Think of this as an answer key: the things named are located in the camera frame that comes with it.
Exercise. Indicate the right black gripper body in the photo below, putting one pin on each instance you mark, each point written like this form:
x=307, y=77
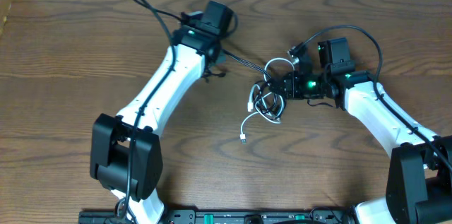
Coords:
x=309, y=85

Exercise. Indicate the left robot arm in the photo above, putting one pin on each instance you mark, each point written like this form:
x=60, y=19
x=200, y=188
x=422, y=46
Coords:
x=126, y=155

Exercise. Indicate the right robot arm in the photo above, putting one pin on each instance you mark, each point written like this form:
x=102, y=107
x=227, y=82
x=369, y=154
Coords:
x=418, y=188

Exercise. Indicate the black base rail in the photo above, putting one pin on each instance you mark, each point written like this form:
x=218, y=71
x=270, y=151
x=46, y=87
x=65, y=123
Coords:
x=193, y=216

